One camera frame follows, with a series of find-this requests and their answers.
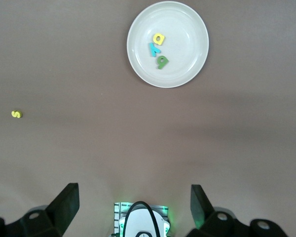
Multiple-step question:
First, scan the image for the beige round plate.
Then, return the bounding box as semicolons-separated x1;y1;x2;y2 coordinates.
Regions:
126;1;210;89

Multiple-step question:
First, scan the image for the cyan letter y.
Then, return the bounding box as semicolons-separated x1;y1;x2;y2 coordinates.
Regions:
148;42;161;58

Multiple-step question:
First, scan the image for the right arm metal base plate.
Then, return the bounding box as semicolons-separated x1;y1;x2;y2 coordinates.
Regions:
112;201;170;220

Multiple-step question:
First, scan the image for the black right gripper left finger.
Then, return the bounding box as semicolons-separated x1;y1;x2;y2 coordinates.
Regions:
0;183;80;237

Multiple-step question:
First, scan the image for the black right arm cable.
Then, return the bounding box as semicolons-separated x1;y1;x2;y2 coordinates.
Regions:
123;201;161;237

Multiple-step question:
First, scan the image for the green letter b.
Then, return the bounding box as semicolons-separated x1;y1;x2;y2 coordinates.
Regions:
156;55;169;70

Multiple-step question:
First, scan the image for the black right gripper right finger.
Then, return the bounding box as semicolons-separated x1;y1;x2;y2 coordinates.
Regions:
186;184;289;237

